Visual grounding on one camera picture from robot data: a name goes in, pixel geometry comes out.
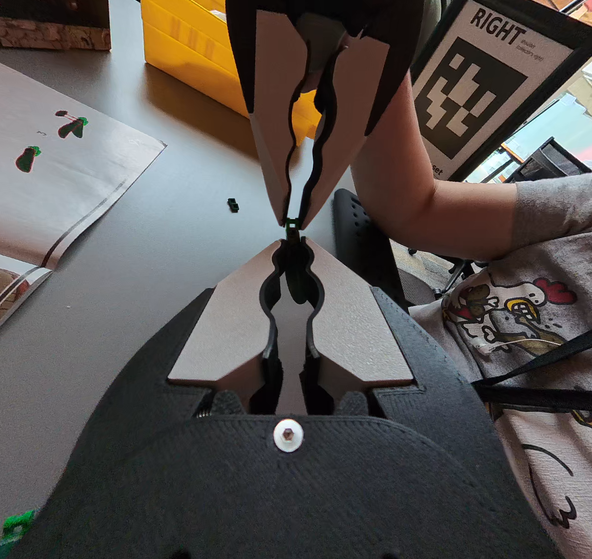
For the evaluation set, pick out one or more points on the pile of green brick pieces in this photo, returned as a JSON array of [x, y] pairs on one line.
[[18, 526]]

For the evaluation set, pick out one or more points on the bright green brick connector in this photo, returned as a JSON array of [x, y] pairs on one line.
[[291, 223]]

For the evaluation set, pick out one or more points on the small green brick piece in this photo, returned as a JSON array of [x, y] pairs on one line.
[[233, 205]]

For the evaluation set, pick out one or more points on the black open case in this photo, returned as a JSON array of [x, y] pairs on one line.
[[555, 161]]

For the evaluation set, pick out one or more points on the person's right forearm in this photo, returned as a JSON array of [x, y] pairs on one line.
[[416, 198]]

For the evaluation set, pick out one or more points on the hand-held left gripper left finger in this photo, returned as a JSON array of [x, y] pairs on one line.
[[222, 337]]

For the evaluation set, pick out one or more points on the black building set box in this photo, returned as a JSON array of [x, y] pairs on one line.
[[55, 13]]

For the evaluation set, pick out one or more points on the black perforated chair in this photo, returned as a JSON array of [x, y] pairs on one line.
[[360, 244]]

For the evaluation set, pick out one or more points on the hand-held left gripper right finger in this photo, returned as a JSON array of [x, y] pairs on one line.
[[360, 337]]

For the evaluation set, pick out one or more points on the yellow plastic bin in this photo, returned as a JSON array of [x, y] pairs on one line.
[[185, 36]]

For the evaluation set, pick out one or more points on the building instruction booklet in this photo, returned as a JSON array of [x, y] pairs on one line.
[[69, 189]]

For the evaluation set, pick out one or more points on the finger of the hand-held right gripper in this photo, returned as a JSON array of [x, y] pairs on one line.
[[273, 105], [347, 105]]

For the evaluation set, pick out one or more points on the dark green brick leaf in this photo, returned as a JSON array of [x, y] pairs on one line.
[[298, 281]]

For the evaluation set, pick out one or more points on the framed marker sign stand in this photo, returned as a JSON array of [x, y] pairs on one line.
[[471, 105]]

